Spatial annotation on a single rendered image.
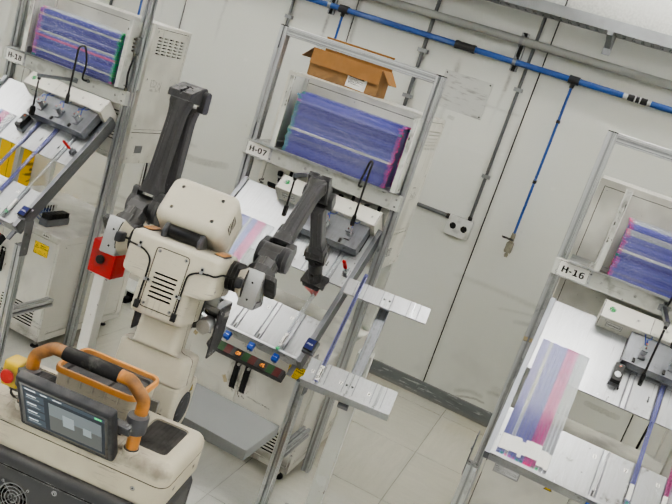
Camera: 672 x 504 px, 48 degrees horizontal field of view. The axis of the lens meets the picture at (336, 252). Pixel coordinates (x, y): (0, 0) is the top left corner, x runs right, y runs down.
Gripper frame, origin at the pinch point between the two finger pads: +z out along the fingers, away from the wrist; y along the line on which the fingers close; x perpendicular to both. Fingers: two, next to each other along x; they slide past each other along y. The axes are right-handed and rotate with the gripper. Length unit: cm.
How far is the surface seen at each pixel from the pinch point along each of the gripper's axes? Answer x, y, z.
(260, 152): -47, 54, -16
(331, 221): -32.2, 9.7, -8.0
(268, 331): 22.5, 8.1, 4.9
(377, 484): 14, -46, 104
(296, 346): 23.3, -5.1, 4.7
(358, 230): -33.0, -2.8, -8.3
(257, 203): -31, 46, -1
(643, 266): -51, -112, -31
